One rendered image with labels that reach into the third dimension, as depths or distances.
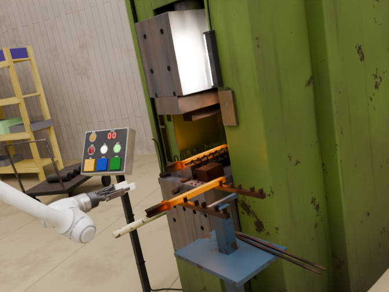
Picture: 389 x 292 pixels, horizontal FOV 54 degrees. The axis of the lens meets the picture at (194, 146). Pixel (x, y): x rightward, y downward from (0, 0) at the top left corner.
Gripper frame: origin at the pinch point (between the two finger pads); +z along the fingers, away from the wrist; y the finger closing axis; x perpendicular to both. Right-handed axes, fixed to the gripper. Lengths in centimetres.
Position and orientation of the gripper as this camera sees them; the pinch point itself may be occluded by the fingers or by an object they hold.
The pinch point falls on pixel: (125, 186)
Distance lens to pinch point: 187.8
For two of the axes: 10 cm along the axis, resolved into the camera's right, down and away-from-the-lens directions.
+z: 7.4, -2.8, 6.1
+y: 6.5, 0.5, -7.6
